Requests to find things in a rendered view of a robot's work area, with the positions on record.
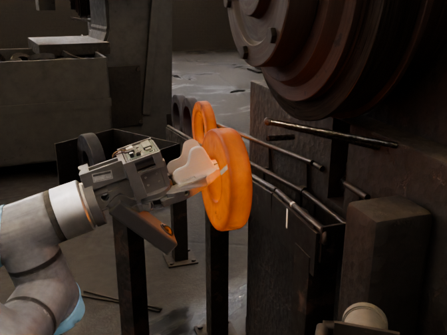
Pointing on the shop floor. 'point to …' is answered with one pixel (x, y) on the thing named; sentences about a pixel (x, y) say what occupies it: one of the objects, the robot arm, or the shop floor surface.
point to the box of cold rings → (49, 102)
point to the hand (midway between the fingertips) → (223, 167)
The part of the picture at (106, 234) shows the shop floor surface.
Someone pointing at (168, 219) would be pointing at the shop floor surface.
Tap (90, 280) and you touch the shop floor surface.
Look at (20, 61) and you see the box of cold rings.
